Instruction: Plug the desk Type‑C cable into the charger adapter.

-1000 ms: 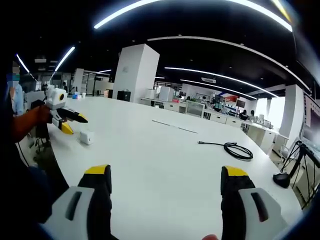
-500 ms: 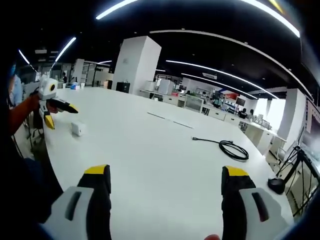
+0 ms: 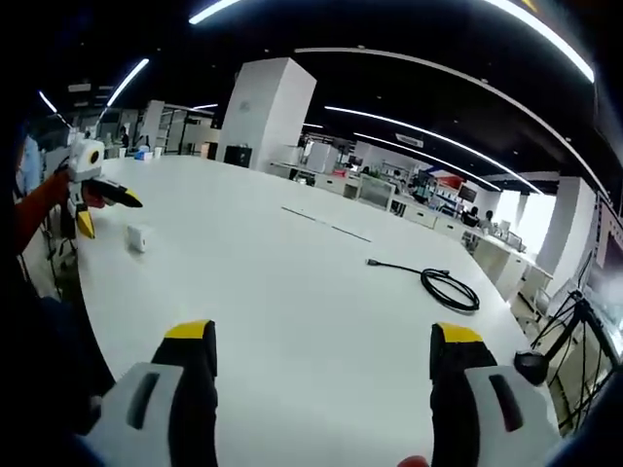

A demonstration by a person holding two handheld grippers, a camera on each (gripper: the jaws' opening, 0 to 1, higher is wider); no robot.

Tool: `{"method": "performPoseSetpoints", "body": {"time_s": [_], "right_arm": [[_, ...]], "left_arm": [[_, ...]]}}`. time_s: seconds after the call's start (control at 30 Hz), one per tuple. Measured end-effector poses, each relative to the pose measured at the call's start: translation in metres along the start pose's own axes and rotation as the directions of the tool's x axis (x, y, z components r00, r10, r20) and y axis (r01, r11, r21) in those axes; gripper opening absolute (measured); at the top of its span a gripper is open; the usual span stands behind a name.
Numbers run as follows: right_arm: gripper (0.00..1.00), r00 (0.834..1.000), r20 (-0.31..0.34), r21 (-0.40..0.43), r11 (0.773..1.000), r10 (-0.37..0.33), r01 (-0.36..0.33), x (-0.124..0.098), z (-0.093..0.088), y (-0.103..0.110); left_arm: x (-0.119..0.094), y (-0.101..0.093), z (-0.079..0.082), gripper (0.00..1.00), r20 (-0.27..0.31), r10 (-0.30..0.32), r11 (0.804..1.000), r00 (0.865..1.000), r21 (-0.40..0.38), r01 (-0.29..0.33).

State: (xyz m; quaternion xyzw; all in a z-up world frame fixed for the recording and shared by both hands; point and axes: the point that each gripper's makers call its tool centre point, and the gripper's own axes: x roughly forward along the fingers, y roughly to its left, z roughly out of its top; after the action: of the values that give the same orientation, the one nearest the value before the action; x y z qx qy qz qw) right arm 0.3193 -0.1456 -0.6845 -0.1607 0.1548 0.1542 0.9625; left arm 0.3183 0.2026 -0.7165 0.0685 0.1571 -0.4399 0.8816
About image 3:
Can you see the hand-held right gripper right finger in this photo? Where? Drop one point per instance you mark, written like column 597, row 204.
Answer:
column 482, row 408

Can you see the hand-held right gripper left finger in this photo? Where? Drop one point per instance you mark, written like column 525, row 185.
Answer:
column 151, row 404

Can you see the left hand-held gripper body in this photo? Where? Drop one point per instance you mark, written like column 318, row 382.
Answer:
column 83, row 163

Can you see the white charger adapter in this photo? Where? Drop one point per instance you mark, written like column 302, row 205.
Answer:
column 137, row 237

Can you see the white desk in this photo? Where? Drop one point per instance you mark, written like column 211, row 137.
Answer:
column 292, row 316

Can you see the person's left hand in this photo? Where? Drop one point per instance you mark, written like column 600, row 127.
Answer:
column 93, row 197

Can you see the person's right hand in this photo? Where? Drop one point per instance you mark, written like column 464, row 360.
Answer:
column 414, row 462

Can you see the blue box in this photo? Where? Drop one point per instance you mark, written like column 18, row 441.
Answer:
column 142, row 154

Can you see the black round object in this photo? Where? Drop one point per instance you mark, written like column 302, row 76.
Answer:
column 530, row 366

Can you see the ceiling light strip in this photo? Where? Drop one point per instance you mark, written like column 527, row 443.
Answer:
column 125, row 83
column 550, row 34
column 414, row 130
column 47, row 102
column 211, row 12
column 418, row 153

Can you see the person's dark clothing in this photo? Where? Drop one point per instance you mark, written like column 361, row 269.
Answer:
column 48, row 340

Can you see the black cabinet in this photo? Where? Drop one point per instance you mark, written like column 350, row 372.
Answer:
column 238, row 156

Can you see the black tripod stand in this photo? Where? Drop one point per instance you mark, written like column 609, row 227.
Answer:
column 586, row 304

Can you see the row of white cabinets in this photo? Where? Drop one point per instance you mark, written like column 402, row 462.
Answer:
column 506, row 262

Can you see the ceiling air vent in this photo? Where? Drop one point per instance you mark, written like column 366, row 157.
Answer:
column 409, row 139

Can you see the dark wall screen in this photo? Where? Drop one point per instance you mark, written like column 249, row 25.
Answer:
column 468, row 193

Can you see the red blue wall sign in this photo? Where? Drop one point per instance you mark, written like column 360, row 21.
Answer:
column 440, row 177

